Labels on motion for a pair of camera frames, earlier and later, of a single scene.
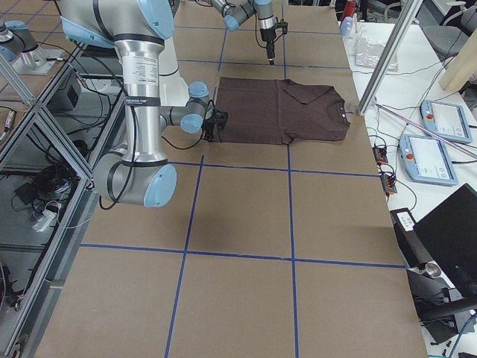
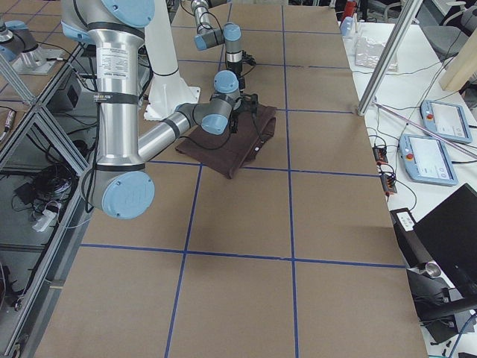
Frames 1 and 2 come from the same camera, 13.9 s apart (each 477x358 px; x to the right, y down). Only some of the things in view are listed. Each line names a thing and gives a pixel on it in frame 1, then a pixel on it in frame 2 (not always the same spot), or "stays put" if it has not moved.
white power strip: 43,221 stays put
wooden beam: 462,68 stays put
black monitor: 449,233 stays put
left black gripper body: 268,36 to 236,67
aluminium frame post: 387,59 stays put
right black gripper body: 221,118 to 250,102
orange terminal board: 380,154 stays put
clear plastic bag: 367,54 stays put
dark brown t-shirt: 279,111 to 251,125
